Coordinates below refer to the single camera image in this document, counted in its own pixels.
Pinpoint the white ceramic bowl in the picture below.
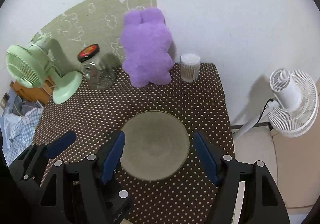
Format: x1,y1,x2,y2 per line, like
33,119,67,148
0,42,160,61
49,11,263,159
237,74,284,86
120,111,190,181

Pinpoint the blue checkered blanket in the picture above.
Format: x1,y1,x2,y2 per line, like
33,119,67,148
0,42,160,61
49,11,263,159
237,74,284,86
1,93,43,165

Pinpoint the orange wooden headboard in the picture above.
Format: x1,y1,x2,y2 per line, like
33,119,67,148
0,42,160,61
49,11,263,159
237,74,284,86
10,77,55,105

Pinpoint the green desk fan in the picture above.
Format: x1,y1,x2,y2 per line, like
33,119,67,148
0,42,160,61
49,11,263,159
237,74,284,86
6,34,82,104

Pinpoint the glass jar with red lid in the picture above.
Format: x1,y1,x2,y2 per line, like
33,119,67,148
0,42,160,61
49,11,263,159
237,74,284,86
77,44,115,90

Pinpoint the white standing fan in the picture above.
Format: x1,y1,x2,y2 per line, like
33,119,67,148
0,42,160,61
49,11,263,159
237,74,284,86
233,68,319,139

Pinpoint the purple plush toy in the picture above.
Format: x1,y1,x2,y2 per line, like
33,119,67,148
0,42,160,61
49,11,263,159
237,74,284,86
120,7,174,88

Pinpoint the cotton swab container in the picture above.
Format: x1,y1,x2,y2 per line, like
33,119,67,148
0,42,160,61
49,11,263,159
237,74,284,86
180,53,201,83

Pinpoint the wall power socket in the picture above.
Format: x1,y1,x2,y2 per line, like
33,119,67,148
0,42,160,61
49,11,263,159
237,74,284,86
0,92,10,110

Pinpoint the green patterned wall board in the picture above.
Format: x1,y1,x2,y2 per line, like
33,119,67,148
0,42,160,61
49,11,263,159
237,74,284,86
32,0,157,65

